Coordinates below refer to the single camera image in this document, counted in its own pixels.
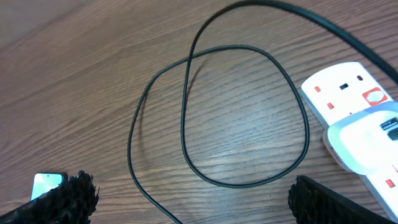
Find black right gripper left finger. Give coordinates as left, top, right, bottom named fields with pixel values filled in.
left=1, top=170, right=99, bottom=224

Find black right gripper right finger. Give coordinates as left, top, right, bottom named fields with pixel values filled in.
left=288, top=175, right=394, bottom=224

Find blue Galaxy S24 smartphone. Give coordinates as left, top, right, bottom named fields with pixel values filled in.
left=30, top=172, right=68, bottom=200

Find white power strip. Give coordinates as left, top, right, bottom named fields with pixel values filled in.
left=301, top=62, right=397, bottom=222

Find black USB charging cable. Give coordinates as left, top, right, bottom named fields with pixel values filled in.
left=127, top=0, right=398, bottom=224

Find white charger plug adapter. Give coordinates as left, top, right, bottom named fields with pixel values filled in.
left=323, top=101, right=397, bottom=175

